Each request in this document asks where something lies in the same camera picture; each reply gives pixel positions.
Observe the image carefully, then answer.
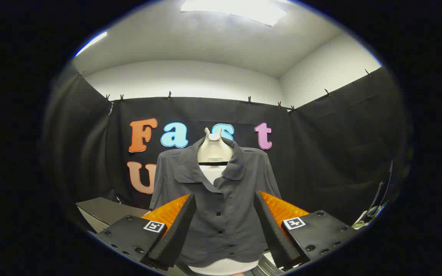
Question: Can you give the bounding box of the black backdrop cloth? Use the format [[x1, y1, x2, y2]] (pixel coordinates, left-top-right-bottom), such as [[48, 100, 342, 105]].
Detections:
[[41, 63, 413, 230]]

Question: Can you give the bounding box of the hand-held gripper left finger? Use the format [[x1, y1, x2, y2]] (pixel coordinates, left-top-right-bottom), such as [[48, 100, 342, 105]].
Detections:
[[95, 193, 197, 269]]

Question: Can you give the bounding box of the grey button shirt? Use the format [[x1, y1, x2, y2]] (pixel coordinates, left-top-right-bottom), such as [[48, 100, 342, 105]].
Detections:
[[149, 136, 282, 268]]

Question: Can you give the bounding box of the row of black clips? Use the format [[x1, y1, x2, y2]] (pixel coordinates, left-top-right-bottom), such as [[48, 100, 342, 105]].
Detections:
[[77, 68, 372, 113]]

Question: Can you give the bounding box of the grey drawer cabinet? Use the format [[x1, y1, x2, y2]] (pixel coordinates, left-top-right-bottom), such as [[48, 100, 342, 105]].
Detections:
[[76, 197, 150, 233]]

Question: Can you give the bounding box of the rectangular ceiling light panel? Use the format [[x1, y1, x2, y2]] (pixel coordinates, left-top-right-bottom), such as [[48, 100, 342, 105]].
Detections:
[[180, 0, 287, 27]]

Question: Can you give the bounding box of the white mannequin torso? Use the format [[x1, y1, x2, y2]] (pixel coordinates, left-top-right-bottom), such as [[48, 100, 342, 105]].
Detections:
[[188, 128, 260, 276]]

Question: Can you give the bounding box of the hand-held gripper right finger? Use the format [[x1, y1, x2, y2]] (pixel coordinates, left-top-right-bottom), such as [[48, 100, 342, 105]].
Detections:
[[253, 190, 358, 269]]

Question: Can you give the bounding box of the dark cable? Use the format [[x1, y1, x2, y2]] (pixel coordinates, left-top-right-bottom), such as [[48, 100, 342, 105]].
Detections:
[[366, 160, 395, 223]]

